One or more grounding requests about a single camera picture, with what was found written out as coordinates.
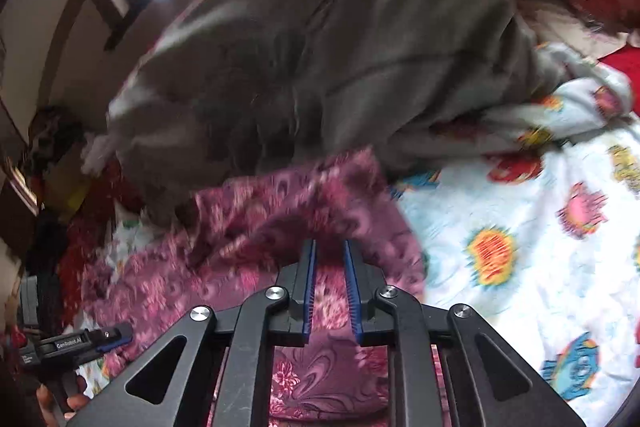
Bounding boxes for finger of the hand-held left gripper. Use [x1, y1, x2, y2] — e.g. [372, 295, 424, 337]
[39, 323, 135, 362]

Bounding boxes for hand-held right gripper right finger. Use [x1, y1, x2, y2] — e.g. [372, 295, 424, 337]
[344, 240, 587, 427]

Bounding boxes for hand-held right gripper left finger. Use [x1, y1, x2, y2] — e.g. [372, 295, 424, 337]
[65, 240, 317, 427]

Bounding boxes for purple floral cloth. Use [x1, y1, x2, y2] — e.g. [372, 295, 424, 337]
[80, 147, 443, 423]

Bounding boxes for person's left hand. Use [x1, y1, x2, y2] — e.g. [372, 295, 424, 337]
[37, 377, 93, 424]

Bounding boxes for black clothing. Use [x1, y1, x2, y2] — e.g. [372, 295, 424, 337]
[27, 209, 78, 325]

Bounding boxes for yellow cloth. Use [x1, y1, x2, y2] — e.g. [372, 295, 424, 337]
[60, 184, 91, 214]

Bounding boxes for white cartoon printed bed sheet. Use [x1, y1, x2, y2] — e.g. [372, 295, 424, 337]
[75, 42, 640, 423]

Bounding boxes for dark patterned cloth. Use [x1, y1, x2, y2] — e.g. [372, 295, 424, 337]
[25, 106, 88, 180]

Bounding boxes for grey garment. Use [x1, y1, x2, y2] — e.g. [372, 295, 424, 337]
[82, 0, 566, 228]

